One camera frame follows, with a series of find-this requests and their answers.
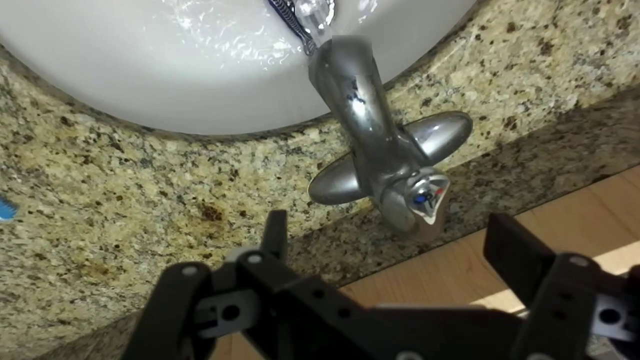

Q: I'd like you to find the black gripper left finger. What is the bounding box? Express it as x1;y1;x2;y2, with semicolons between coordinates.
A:
122;209;372;360

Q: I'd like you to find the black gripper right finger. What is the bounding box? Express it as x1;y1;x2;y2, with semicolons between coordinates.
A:
485;212;640;360

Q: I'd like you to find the chrome tap faucet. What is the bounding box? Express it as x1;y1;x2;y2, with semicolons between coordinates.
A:
309;36;473;231

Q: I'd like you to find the white oval sink basin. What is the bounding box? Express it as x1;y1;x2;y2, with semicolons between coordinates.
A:
0;0;480;136

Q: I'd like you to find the blue white toothbrush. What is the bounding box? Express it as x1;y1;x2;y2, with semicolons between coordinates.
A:
0;197;18;222

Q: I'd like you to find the chrome sink drain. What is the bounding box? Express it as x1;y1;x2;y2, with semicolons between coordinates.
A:
294;0;337;33

